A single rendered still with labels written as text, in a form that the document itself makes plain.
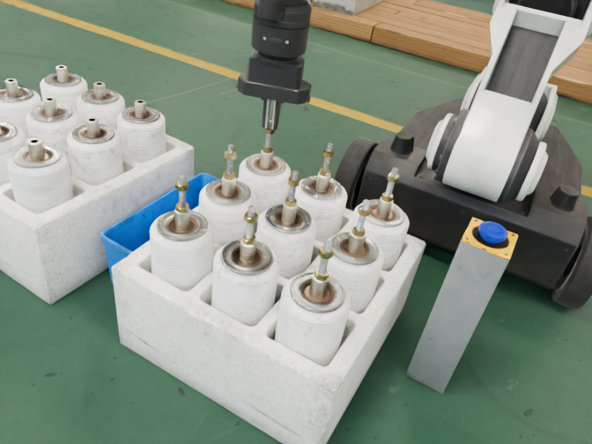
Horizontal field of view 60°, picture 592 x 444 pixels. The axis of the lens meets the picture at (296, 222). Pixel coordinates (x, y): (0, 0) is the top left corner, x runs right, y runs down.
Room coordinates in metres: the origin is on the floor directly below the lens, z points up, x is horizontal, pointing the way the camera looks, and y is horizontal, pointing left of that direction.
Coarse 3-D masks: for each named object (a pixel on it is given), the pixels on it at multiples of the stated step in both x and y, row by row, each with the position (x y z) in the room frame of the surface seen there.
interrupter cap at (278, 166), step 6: (252, 156) 0.84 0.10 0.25; (258, 156) 0.84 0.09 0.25; (276, 156) 0.85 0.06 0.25; (246, 162) 0.81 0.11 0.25; (252, 162) 0.81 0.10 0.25; (258, 162) 0.82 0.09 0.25; (276, 162) 0.83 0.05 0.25; (282, 162) 0.83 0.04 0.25; (252, 168) 0.79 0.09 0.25; (258, 168) 0.80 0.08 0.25; (264, 168) 0.81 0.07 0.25; (270, 168) 0.81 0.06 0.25; (276, 168) 0.81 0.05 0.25; (282, 168) 0.81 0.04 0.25; (258, 174) 0.78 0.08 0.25; (264, 174) 0.78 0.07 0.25; (270, 174) 0.78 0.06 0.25; (276, 174) 0.79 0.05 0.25
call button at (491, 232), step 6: (486, 222) 0.62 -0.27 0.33; (492, 222) 0.63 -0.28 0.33; (480, 228) 0.61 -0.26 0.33; (486, 228) 0.61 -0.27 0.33; (492, 228) 0.61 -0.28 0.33; (498, 228) 0.61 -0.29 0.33; (504, 228) 0.62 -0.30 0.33; (480, 234) 0.61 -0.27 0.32; (486, 234) 0.60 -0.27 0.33; (492, 234) 0.59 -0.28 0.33; (498, 234) 0.60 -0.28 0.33; (504, 234) 0.60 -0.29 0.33; (486, 240) 0.60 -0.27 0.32; (492, 240) 0.59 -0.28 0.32; (498, 240) 0.59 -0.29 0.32
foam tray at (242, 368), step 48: (288, 192) 0.85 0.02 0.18; (144, 288) 0.53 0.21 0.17; (192, 288) 0.55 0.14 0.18; (384, 288) 0.61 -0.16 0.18; (144, 336) 0.54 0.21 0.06; (192, 336) 0.50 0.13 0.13; (240, 336) 0.47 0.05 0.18; (384, 336) 0.64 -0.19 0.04; (192, 384) 0.50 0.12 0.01; (240, 384) 0.46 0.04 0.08; (288, 384) 0.43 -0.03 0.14; (336, 384) 0.42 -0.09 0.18; (288, 432) 0.42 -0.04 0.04
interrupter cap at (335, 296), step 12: (300, 276) 0.53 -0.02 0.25; (312, 276) 0.53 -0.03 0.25; (300, 288) 0.51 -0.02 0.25; (336, 288) 0.52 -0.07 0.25; (300, 300) 0.48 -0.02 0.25; (312, 300) 0.49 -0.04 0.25; (324, 300) 0.49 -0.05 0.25; (336, 300) 0.49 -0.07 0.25; (312, 312) 0.47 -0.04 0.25; (324, 312) 0.47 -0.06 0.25
